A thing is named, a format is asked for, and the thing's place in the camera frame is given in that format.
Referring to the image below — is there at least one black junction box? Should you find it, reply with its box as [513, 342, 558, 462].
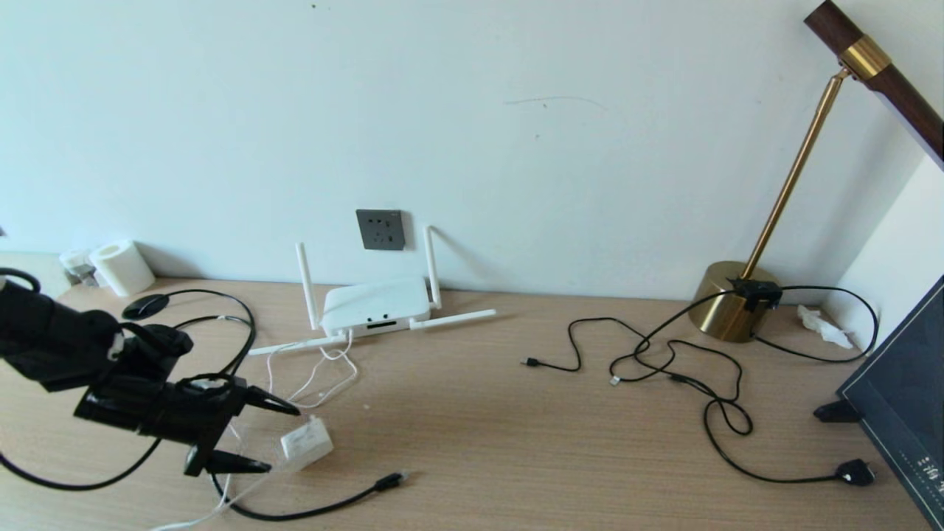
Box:
[729, 277, 781, 311]

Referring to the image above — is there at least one thin white power cable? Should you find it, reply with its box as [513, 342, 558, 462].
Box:
[151, 332, 360, 531]

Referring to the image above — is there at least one white square power adapter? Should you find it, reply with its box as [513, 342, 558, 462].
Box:
[280, 417, 334, 473]

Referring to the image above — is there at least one grey wall socket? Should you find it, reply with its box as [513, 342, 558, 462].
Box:
[355, 209, 405, 251]

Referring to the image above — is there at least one thin black lamp cord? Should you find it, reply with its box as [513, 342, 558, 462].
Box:
[751, 285, 880, 364]

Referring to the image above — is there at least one black ethernet cable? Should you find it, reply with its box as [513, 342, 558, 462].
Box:
[171, 291, 409, 521]

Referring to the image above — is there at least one black oval desk grommet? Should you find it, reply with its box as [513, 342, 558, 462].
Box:
[122, 294, 170, 321]

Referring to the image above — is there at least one dark blue framed board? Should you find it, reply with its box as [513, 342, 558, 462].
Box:
[838, 276, 944, 530]

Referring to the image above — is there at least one white toilet paper roll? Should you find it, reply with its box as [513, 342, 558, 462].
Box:
[89, 240, 156, 297]

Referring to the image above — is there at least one black cable with silver tip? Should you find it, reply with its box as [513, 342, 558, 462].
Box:
[609, 339, 753, 436]

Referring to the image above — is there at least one crumpled white tissue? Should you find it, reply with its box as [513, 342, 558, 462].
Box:
[795, 305, 853, 350]

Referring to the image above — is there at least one black USB cable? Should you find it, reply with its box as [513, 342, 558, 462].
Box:
[521, 291, 738, 373]
[701, 369, 877, 487]

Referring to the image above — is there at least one white router with four antennas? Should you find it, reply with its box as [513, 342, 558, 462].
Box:
[249, 225, 496, 357]

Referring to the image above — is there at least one small clear jar white lid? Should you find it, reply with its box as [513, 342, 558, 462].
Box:
[60, 249, 99, 288]

